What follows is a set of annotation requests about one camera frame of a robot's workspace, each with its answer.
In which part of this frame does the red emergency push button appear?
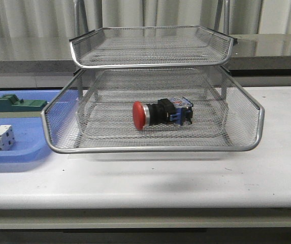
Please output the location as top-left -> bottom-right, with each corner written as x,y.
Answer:
132,97 -> 193,131

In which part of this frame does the silver mesh tray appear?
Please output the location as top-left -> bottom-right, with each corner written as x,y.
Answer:
41,66 -> 265,154
69,25 -> 238,69

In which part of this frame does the blue plastic tray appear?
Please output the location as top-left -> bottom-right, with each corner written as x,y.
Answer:
0,89 -> 59,163

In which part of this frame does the grey stone counter ledge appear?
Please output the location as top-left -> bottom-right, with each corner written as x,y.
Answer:
0,34 -> 291,76

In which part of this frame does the green and beige terminal block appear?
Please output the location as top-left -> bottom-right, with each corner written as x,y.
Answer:
0,94 -> 48,118

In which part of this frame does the silver metal rack frame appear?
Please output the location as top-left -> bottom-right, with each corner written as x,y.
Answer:
73,0 -> 231,101

